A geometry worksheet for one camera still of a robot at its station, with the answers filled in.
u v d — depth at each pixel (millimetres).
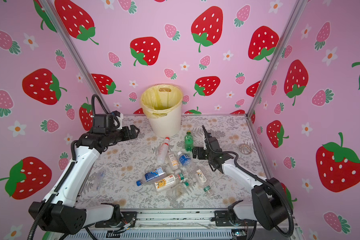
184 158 903
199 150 776
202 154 778
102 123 554
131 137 680
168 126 982
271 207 413
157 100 1063
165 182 800
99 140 511
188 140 1011
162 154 930
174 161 901
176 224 731
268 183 433
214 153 655
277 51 841
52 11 689
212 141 662
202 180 818
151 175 834
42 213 358
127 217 748
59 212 373
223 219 733
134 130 713
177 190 838
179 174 859
